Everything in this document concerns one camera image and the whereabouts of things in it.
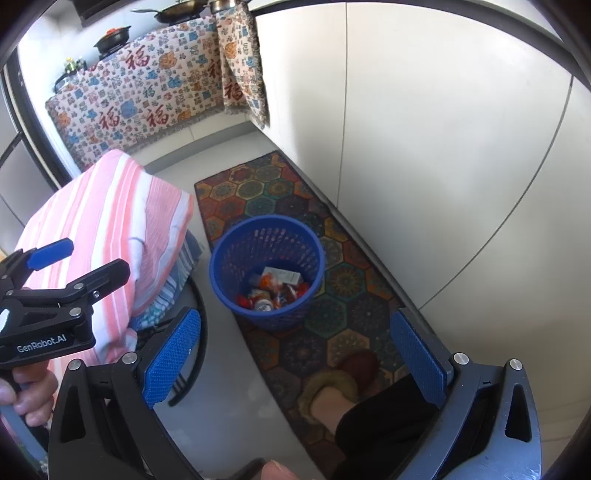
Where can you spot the seasoning bottles rack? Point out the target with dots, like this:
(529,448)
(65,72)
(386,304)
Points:
(71,69)

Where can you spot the white counter cabinets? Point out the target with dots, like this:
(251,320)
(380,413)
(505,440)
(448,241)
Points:
(438,115)

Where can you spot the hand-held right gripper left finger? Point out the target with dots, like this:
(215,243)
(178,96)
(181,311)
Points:
(171,355)

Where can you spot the green white milk carton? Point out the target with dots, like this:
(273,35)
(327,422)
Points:
(284,277)

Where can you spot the person's left hand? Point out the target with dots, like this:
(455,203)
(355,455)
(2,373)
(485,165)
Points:
(34,397)

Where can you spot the grey refrigerator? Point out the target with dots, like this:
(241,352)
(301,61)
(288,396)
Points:
(18,184)

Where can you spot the red foil snack bag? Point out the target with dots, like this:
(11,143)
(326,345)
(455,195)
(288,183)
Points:
(244,301)

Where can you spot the black clay pot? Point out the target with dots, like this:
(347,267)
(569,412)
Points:
(113,41)

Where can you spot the person's right hand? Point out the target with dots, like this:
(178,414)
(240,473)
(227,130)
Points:
(279,471)

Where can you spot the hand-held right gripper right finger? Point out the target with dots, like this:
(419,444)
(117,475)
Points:
(418,355)

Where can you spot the steel pot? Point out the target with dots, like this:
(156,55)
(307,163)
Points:
(221,4)

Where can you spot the patterned floor mat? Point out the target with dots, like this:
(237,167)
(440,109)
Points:
(351,277)

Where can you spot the blue striped cloth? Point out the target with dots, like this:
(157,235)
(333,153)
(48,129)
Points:
(180,272)

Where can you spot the black wok with lid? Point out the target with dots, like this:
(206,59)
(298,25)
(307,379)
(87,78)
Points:
(180,11)

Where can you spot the pink striped tablecloth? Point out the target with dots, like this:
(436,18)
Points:
(101,207)

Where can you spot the blue plastic bin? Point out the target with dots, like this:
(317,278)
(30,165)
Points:
(231,258)

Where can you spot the small printed cloth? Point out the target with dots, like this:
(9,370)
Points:
(240,69)

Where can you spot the large printed cloth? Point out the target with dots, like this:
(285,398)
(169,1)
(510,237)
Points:
(138,92)

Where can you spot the brown fuzzy slipper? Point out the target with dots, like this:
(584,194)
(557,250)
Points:
(355,364)

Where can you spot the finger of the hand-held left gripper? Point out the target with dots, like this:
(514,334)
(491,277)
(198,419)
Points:
(101,277)
(48,254)

